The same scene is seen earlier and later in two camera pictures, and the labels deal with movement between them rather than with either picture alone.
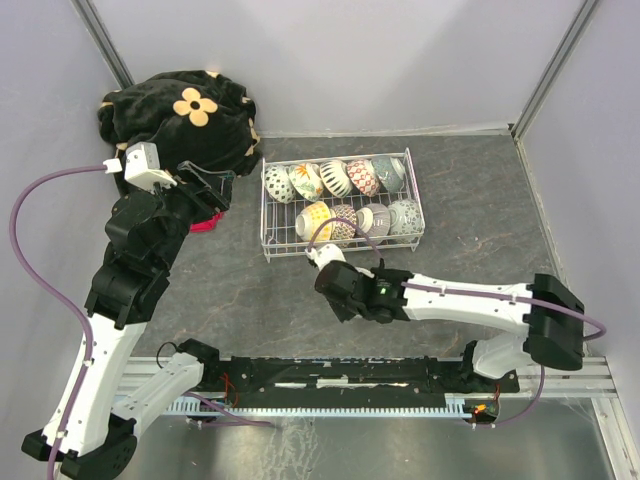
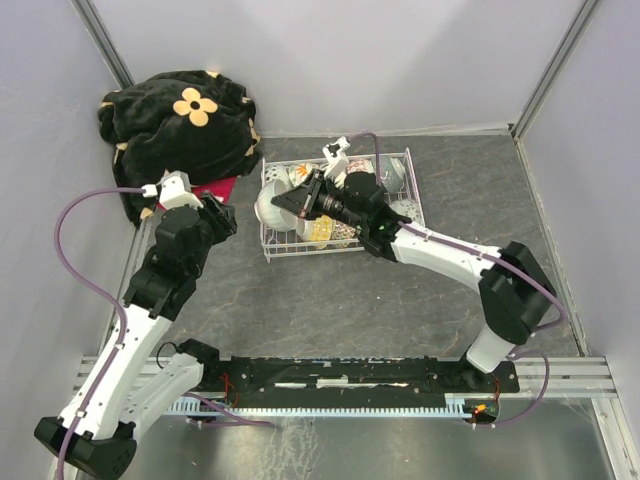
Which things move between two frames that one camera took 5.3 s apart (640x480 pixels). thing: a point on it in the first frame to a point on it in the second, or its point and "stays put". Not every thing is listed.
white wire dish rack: x=358 y=200 stays put
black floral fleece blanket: x=200 y=119 stays put
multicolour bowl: x=404 y=218 stays put
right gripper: x=342 y=314 to x=302 y=200
